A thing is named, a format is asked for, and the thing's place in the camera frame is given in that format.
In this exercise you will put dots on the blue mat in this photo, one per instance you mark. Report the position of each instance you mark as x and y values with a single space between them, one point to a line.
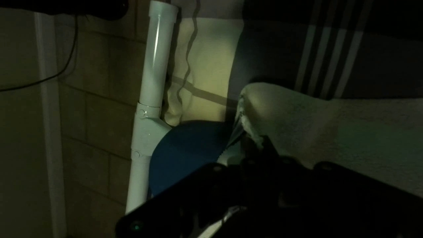
185 150

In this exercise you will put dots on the cream striped towel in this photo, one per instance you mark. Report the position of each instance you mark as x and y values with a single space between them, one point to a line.
352 132

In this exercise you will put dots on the white plastic pipe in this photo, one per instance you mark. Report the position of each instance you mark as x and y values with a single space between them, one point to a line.
154 66

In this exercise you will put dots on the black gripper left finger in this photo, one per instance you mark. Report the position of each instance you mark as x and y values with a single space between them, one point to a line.
212 189

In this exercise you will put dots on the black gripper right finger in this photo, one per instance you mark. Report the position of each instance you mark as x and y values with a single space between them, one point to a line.
352 199

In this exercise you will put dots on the white floor trim strip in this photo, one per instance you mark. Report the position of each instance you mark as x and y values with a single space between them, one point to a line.
51 132

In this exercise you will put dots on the plaid comforter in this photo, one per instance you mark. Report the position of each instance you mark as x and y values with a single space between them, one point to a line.
212 57

